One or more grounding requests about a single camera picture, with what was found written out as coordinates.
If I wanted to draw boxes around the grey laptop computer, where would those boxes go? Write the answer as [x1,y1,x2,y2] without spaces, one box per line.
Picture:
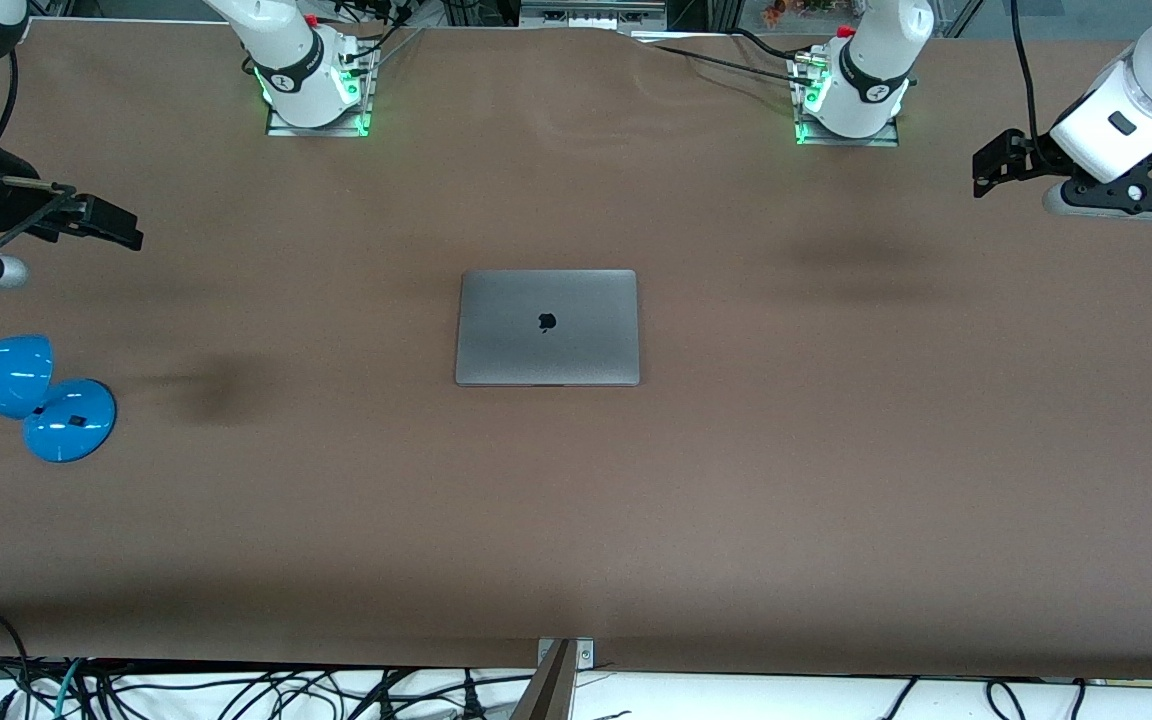
[454,268,641,388]

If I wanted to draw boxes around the blue desk lamp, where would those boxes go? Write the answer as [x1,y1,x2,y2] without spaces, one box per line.
[0,335,118,464]

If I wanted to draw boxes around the brown table cover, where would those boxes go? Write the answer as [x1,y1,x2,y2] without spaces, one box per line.
[0,18,1152,683]

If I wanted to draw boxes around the grey metal box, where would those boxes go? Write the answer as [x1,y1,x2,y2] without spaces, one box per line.
[519,0,669,31]

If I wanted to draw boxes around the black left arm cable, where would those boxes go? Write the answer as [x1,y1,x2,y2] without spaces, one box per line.
[1010,0,1043,143]

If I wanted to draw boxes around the short curved black cable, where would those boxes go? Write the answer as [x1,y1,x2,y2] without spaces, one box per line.
[731,28,802,61]

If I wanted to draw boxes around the long black table cable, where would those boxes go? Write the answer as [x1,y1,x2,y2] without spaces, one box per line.
[626,35,807,89]

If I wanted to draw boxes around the teal cable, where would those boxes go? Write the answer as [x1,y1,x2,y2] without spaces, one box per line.
[52,658,87,720]

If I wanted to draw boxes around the tangled black cables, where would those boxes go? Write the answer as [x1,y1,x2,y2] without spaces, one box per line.
[76,662,537,720]

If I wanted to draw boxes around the white sheet under cables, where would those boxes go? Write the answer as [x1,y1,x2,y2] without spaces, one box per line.
[0,655,1152,720]

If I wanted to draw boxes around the small metal table bracket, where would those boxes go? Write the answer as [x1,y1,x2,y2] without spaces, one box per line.
[536,638,595,669]

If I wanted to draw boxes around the brown wooden post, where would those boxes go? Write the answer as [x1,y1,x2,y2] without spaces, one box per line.
[511,640,577,720]

